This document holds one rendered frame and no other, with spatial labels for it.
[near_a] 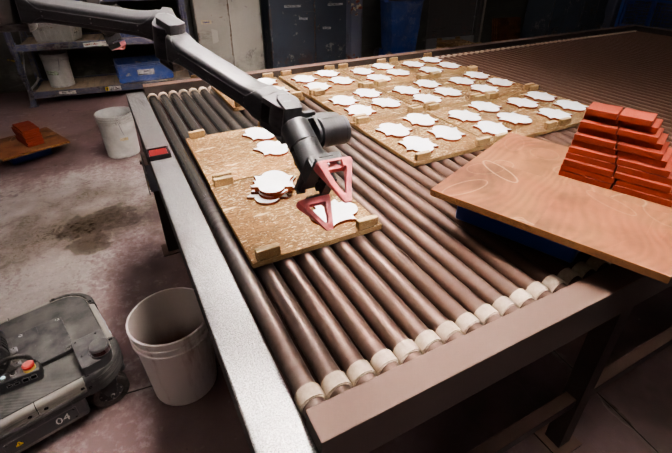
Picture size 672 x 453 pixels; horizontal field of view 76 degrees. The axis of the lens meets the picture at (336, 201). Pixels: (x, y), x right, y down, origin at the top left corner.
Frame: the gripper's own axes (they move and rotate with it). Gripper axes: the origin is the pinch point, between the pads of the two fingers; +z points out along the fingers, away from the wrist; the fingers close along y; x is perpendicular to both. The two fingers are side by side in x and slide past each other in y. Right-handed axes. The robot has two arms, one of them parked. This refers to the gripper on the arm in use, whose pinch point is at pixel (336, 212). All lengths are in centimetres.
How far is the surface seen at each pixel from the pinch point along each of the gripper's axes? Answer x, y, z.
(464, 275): -33.0, 16.8, 15.2
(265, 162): -16, 54, -49
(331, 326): 0.8, 19.6, 14.5
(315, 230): -11.1, 32.1, -11.1
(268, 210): -4.7, 40.2, -23.7
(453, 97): -120, 58, -70
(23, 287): 77, 197, -91
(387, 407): 3.3, 6.4, 31.0
